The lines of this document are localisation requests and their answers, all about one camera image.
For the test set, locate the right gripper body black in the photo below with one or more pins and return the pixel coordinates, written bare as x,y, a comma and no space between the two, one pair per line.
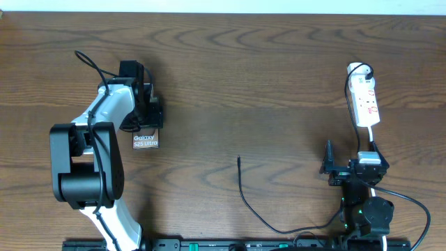
339,177

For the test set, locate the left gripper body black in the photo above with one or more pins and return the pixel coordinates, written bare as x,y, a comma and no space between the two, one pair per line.
150,116

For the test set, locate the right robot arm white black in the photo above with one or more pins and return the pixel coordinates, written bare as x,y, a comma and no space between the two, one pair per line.
367,217

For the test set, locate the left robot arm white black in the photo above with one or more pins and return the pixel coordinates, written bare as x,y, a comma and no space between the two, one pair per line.
86,166

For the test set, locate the white power strip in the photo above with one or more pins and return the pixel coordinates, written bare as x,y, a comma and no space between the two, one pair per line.
361,84

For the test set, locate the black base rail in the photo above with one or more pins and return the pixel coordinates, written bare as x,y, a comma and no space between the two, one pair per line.
195,245

